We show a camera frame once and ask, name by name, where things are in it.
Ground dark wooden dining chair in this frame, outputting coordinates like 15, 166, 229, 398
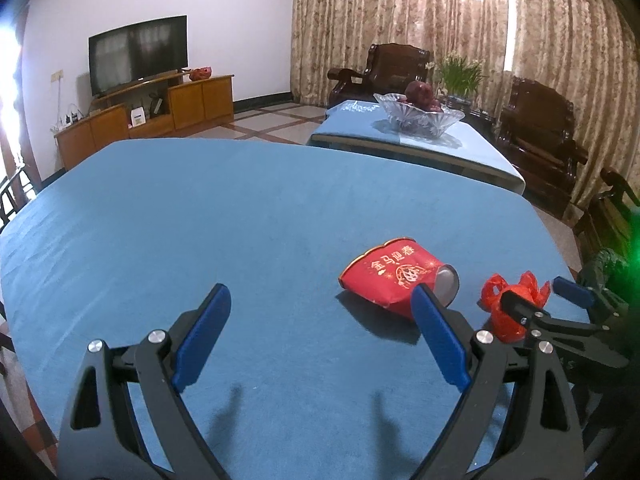
0, 160, 41, 231
572, 167, 640, 261

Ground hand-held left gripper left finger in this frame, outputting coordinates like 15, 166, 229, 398
56, 282, 232, 480

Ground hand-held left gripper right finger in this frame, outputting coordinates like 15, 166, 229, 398
410, 282, 587, 480

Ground blue cloth covered coffee table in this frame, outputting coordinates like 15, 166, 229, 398
306, 100, 526, 196

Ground dark wooden armchair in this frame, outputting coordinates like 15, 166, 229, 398
327, 43, 433, 108
492, 76, 591, 206

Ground red plastic bag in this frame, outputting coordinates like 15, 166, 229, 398
480, 270, 551, 343

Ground beige patterned curtains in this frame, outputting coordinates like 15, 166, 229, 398
287, 0, 640, 206

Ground black flat television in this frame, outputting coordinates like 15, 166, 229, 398
88, 16, 190, 98

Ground dark wooden side table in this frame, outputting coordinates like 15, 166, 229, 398
440, 95, 501, 131

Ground black bagged trash bin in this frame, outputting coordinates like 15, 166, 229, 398
575, 247, 640, 311

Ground glass fruit bowl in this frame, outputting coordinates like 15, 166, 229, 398
372, 92, 466, 138

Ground red printed paper packet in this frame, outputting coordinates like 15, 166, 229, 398
339, 237, 461, 322

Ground blue tablecloth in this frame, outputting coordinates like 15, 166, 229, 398
0, 139, 588, 480

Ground wooden television cabinet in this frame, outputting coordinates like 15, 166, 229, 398
54, 74, 236, 171

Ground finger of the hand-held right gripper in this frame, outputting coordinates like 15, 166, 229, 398
553, 276, 631, 321
500, 288, 630, 370

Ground green potted plant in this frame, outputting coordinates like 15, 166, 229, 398
435, 52, 488, 101

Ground dark red fruit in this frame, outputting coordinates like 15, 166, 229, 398
402, 80, 443, 111

